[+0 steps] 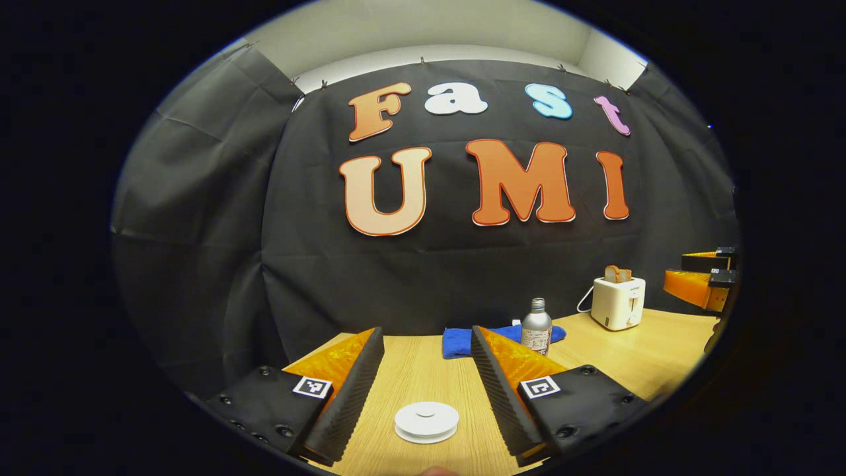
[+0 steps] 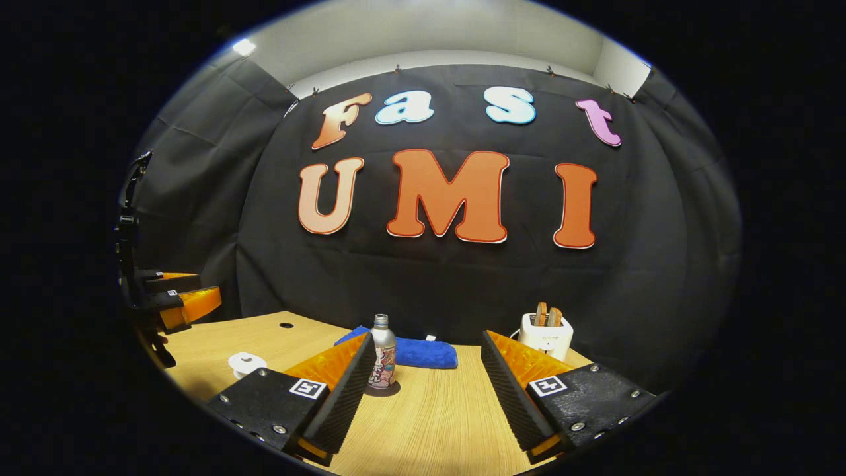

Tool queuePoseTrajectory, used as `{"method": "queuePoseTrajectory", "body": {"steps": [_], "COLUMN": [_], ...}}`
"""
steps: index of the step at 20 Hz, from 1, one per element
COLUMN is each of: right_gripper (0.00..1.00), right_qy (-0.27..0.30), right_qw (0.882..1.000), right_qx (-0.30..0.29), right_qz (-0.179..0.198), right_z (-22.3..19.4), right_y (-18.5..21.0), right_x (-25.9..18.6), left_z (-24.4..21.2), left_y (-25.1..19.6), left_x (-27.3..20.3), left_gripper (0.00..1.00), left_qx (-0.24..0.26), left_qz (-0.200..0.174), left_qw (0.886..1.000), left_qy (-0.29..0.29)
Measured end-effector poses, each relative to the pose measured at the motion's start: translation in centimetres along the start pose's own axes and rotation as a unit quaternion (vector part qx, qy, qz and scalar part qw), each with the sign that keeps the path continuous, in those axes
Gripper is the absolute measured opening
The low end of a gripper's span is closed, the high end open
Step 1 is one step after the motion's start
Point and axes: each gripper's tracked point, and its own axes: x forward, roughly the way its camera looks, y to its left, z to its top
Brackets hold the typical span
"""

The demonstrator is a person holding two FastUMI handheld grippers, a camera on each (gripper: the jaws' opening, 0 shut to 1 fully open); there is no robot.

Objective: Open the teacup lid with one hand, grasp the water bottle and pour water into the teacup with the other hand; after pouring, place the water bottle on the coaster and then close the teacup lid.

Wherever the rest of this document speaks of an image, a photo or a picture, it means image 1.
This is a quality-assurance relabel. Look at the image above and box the silver water bottle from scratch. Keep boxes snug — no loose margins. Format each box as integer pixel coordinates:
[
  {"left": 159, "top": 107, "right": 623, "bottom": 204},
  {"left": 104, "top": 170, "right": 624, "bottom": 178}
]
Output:
[{"left": 521, "top": 297, "right": 553, "bottom": 356}]

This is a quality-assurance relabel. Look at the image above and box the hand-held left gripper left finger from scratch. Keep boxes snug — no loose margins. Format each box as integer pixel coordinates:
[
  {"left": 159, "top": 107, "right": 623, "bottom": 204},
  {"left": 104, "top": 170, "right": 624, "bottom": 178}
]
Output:
[{"left": 206, "top": 327, "right": 385, "bottom": 467}]

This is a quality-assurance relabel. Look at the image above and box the white saucer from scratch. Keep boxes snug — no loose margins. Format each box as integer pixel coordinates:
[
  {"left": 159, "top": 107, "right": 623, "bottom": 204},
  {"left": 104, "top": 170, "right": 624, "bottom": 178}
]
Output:
[{"left": 395, "top": 426, "right": 458, "bottom": 445}]

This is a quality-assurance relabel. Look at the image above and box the white toaster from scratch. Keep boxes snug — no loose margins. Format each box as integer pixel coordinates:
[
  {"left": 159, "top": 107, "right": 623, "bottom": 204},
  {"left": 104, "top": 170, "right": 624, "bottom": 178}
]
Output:
[{"left": 590, "top": 276, "right": 647, "bottom": 331}]

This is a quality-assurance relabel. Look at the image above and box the white teacup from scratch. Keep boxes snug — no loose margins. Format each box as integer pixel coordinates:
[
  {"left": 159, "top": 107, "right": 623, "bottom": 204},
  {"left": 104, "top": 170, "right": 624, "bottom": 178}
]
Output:
[{"left": 395, "top": 401, "right": 460, "bottom": 438}]

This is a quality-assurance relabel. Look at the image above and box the blue towel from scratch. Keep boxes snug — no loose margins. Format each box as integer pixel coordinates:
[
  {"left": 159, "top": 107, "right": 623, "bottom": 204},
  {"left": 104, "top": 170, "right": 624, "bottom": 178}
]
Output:
[{"left": 442, "top": 324, "right": 567, "bottom": 360}]

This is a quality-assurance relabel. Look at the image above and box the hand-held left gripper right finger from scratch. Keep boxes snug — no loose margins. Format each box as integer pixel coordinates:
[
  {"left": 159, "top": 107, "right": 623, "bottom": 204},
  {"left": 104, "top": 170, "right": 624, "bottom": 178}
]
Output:
[{"left": 471, "top": 325, "right": 648, "bottom": 467}]

